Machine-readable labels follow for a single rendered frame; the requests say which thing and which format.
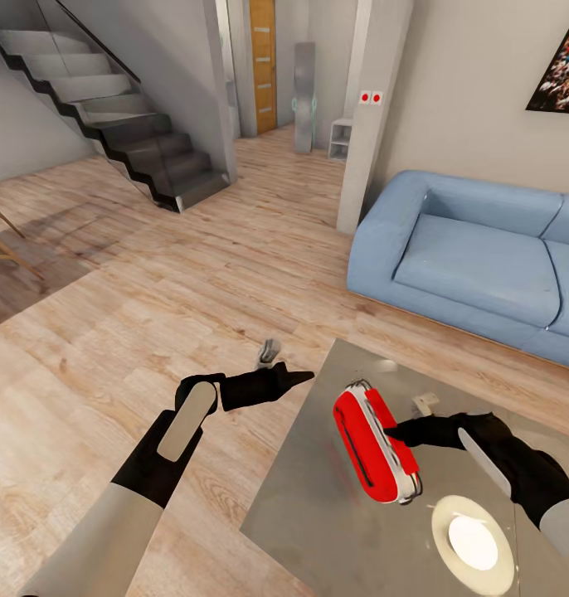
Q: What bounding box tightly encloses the radio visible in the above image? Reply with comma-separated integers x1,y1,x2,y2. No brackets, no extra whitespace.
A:
333,382,421,505

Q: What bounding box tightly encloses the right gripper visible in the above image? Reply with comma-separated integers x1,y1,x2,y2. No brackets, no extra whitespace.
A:
383,414,445,448

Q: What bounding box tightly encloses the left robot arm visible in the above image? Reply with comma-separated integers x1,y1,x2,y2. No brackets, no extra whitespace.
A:
14,338,314,597

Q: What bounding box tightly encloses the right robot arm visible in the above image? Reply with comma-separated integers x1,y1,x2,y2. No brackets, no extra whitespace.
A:
383,392,569,566

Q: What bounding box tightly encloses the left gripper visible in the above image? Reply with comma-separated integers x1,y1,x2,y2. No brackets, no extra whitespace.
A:
242,361,314,406

